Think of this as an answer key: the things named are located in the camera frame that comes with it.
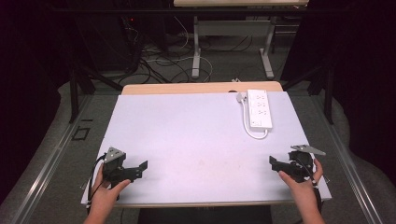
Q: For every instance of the black computer tower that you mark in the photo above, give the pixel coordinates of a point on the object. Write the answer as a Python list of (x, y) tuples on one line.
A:
[(106, 40)]

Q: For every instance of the black metal stand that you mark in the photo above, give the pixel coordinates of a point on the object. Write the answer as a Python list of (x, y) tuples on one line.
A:
[(328, 93), (74, 93)]

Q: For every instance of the person's right hand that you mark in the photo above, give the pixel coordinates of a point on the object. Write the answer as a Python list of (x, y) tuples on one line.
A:
[(305, 194)]

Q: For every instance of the white table mat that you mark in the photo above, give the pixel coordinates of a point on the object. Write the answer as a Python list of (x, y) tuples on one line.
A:
[(199, 146)]

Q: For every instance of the person's left hand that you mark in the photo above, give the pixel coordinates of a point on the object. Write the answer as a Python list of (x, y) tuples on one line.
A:
[(104, 199)]

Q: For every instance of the aluminium floor rail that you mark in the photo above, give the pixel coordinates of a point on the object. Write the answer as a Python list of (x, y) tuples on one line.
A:
[(351, 168), (46, 168)]

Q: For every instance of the white power strip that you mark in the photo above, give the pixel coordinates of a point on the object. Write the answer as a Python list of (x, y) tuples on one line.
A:
[(245, 118), (259, 109)]

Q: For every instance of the white desk with metal legs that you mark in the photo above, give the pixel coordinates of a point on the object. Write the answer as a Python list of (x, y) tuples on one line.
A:
[(233, 28)]

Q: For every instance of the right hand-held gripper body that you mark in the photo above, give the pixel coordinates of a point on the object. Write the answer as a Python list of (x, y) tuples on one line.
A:
[(300, 166)]

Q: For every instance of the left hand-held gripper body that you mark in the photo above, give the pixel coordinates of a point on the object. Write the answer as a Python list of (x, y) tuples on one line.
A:
[(115, 169)]

